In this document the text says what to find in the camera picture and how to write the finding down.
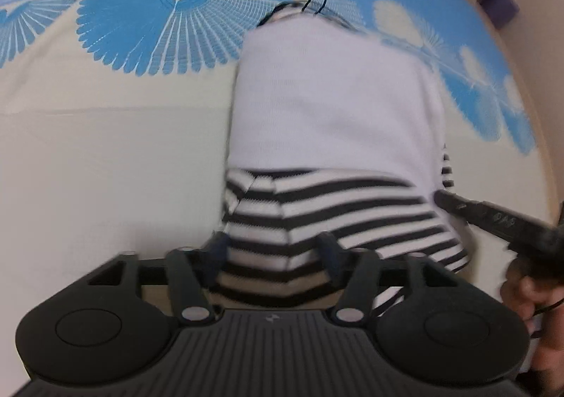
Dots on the wooden bed frame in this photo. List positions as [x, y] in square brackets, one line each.
[506, 71]

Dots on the blue white printed bedsheet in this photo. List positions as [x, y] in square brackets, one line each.
[110, 159]

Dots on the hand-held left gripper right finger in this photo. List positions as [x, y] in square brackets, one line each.
[329, 249]

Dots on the black white striped garment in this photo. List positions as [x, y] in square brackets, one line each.
[326, 123]

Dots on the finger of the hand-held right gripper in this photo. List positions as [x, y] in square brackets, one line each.
[460, 205]

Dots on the person's right hand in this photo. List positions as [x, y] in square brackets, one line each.
[526, 295]

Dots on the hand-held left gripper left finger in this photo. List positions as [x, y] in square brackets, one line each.
[219, 249]

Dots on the purple box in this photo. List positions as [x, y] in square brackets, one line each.
[498, 4]

